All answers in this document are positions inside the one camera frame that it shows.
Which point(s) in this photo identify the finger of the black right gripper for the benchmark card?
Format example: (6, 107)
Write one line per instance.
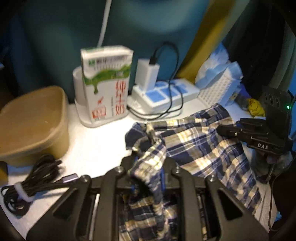
(245, 129)

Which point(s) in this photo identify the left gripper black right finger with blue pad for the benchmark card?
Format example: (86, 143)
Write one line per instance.
(206, 208)

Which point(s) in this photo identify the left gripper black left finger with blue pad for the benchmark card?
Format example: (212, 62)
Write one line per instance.
(88, 210)

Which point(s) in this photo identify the blue yellow plaid pants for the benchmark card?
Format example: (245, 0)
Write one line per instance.
(195, 145)

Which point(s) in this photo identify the yellow crumpled item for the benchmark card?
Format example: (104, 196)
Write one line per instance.
(255, 108)

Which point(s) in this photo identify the white perforated basket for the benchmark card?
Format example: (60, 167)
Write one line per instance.
(221, 88)

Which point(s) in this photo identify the white textured bed cover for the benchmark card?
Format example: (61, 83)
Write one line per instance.
(94, 151)

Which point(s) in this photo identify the white power strip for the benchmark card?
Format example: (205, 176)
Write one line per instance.
(163, 95)

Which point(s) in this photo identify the tan plastic food container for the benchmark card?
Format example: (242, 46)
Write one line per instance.
(35, 124)

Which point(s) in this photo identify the white power adapter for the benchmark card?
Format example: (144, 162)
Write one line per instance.
(146, 74)

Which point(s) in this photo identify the white lamp base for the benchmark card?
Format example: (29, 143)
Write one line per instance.
(79, 97)

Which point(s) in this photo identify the yellow curtain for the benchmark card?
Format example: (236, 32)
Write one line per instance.
(218, 20)

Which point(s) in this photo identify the white green milk carton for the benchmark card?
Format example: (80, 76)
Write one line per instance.
(106, 76)

